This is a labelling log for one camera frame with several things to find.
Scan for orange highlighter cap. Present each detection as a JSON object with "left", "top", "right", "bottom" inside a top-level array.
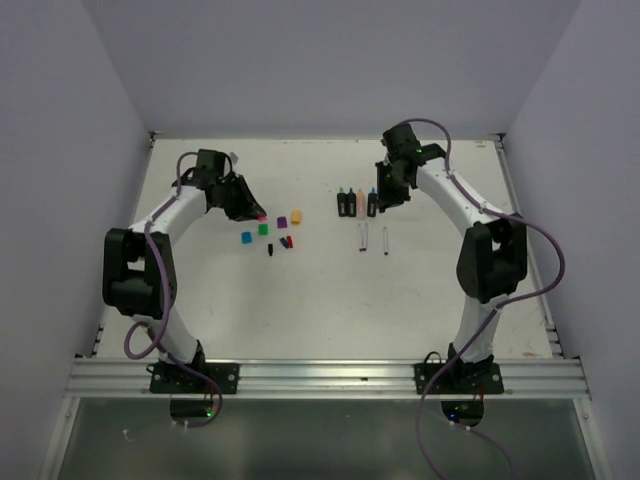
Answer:
[{"left": 290, "top": 209, "right": 302, "bottom": 225}]

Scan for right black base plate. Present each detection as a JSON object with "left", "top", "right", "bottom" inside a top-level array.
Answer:
[{"left": 413, "top": 361, "right": 505, "bottom": 395}]

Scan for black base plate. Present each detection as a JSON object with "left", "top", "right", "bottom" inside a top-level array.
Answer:
[
  {"left": 146, "top": 361, "right": 240, "bottom": 395},
  {"left": 413, "top": 361, "right": 505, "bottom": 395}
]

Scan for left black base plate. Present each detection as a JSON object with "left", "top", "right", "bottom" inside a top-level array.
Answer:
[{"left": 146, "top": 361, "right": 240, "bottom": 395}]

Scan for blue black highlighter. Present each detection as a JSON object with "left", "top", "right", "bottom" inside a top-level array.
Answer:
[{"left": 367, "top": 187, "right": 378, "bottom": 218}]

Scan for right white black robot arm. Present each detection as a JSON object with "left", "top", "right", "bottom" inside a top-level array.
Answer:
[{"left": 375, "top": 122, "right": 528, "bottom": 393}]

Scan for purple black highlighter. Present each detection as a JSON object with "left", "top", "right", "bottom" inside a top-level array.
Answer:
[{"left": 346, "top": 188, "right": 357, "bottom": 217}]

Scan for blue highlighter cap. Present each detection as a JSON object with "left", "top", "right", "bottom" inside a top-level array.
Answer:
[{"left": 241, "top": 231, "right": 253, "bottom": 244}]

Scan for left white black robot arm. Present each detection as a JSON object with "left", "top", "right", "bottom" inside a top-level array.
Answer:
[{"left": 102, "top": 149, "right": 267, "bottom": 393}]

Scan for orange pink highlighter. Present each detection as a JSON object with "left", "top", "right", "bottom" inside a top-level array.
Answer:
[{"left": 356, "top": 189, "right": 367, "bottom": 220}]

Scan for right aluminium side rail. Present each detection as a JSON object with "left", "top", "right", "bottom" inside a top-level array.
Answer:
[{"left": 493, "top": 140, "right": 565, "bottom": 359}]

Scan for aluminium front rail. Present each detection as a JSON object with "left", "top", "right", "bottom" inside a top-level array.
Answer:
[{"left": 64, "top": 358, "right": 589, "bottom": 400}]

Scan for green black highlighter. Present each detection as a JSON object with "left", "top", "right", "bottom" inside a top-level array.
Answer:
[{"left": 336, "top": 187, "right": 348, "bottom": 217}]

